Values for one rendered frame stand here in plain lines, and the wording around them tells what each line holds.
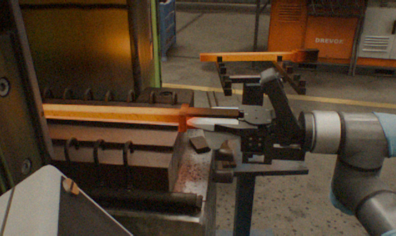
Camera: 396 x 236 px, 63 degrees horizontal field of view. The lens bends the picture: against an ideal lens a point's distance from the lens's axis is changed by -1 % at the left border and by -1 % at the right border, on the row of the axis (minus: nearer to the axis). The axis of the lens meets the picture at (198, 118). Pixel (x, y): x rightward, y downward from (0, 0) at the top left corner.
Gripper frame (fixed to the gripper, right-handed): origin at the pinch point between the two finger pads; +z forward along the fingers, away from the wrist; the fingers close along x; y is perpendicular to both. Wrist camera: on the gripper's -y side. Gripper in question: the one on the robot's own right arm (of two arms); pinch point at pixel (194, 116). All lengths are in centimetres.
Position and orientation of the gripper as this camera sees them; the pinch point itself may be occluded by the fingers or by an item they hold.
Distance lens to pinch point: 58.5
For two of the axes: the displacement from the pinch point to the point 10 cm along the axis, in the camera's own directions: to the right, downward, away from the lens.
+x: 1.1, -4.5, 8.8
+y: 0.1, 8.9, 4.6
